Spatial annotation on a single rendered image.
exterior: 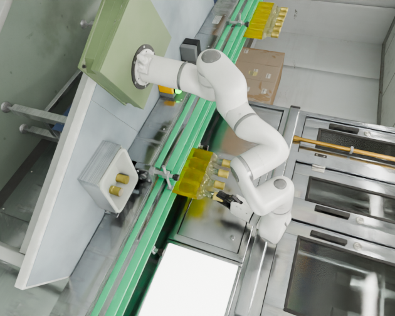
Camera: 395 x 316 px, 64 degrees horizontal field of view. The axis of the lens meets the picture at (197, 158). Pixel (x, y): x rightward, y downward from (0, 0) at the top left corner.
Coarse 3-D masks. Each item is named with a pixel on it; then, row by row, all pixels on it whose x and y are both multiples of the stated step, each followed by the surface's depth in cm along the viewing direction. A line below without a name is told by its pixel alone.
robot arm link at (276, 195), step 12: (240, 156) 90; (240, 168) 88; (240, 180) 89; (252, 180) 90; (276, 180) 93; (288, 180) 93; (252, 192) 89; (264, 192) 91; (276, 192) 91; (288, 192) 91; (252, 204) 92; (264, 204) 90; (276, 204) 92; (288, 204) 96
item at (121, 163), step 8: (120, 152) 109; (120, 160) 118; (128, 160) 117; (112, 168) 121; (120, 168) 124; (128, 168) 122; (104, 176) 104; (112, 176) 122; (136, 176) 126; (104, 184) 118; (112, 184) 124; (120, 184) 126; (128, 184) 126; (104, 192) 106; (128, 192) 124; (112, 200) 122; (120, 200) 122; (120, 208) 120
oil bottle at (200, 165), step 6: (186, 162) 141; (192, 162) 141; (198, 162) 141; (204, 162) 141; (210, 162) 141; (192, 168) 140; (198, 168) 139; (204, 168) 139; (210, 168) 139; (210, 174) 140
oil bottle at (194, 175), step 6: (186, 168) 140; (180, 174) 138; (186, 174) 138; (192, 174) 138; (198, 174) 138; (204, 174) 137; (192, 180) 136; (198, 180) 136; (204, 180) 136; (204, 186) 137
